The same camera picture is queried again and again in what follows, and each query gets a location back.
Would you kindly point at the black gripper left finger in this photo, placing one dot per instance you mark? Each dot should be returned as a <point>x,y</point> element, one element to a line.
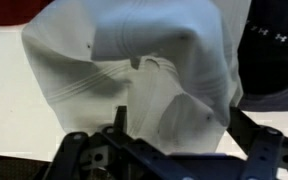
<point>84,153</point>

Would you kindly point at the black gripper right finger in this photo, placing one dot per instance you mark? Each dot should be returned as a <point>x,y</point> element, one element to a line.
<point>267,150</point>

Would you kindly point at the white baseball cap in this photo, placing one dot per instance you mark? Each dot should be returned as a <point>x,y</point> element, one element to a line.
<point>134,66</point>

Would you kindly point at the navy cap with yellow brim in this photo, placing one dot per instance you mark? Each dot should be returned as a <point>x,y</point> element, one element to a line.
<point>274,66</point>

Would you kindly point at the dark red baseball cap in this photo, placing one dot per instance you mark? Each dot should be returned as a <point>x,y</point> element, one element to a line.
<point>10,11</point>

